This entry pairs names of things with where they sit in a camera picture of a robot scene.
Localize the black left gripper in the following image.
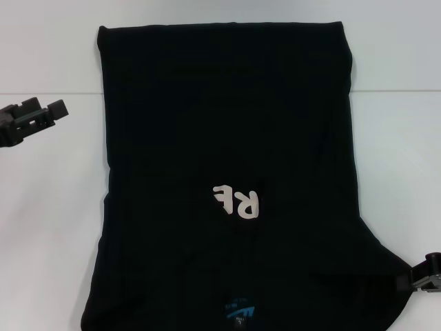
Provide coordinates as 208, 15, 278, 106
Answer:
0, 97, 70, 148

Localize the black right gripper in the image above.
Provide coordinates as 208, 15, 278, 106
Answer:
396, 252, 441, 294

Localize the black shirt with FREE print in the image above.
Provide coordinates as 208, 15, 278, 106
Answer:
79, 21, 415, 331

